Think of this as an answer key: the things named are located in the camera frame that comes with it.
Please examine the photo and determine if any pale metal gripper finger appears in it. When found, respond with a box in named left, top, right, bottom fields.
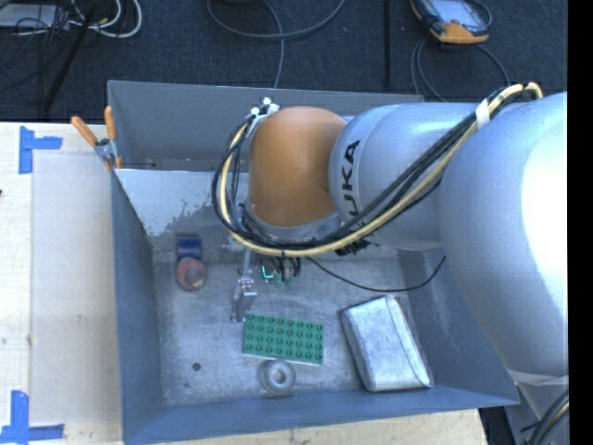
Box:
left=230, top=275, right=259, bottom=323

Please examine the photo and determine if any green studded flat plate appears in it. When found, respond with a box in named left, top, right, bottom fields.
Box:
left=241, top=312, right=326, bottom=367

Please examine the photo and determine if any small blue box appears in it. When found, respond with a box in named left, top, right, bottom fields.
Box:
left=175, top=233, right=204, bottom=260

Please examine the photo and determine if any grey metal bin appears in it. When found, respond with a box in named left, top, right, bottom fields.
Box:
left=106, top=80, right=521, bottom=445

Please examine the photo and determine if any silver grey flat box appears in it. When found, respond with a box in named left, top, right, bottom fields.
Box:
left=339, top=294, right=434, bottom=394

